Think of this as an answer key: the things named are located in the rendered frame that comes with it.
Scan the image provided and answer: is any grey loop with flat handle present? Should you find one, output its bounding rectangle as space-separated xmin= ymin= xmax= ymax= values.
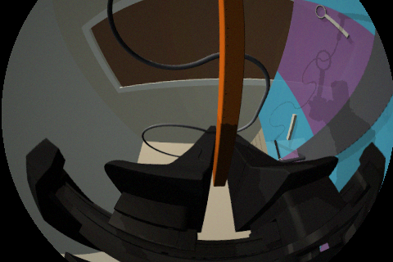
xmin=315 ymin=5 xmax=350 ymax=39

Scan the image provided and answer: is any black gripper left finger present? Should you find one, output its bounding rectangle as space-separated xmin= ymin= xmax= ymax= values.
xmin=104 ymin=125 xmax=216 ymax=233

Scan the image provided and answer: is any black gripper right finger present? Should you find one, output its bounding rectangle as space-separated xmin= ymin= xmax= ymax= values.
xmin=227 ymin=133 xmax=338 ymax=232

